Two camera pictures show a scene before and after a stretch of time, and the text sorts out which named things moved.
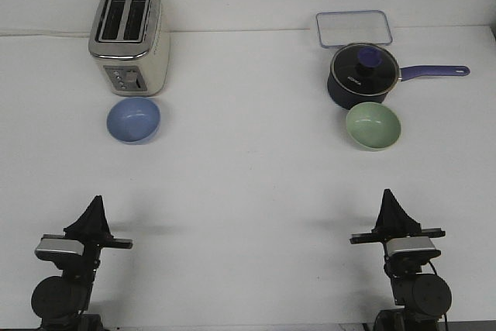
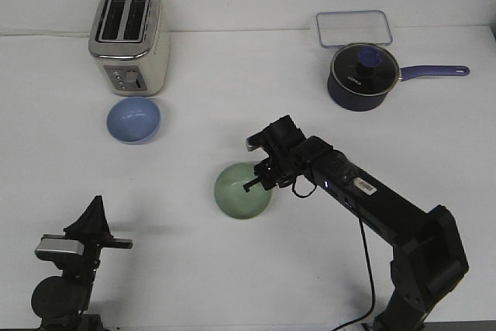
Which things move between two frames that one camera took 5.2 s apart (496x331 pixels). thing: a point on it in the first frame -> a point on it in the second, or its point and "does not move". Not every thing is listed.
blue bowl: (133, 120) does not move
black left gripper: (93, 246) does not move
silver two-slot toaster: (129, 39) does not move
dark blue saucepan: (345, 101) does not move
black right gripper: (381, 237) -> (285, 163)
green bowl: (373, 126) -> (234, 199)
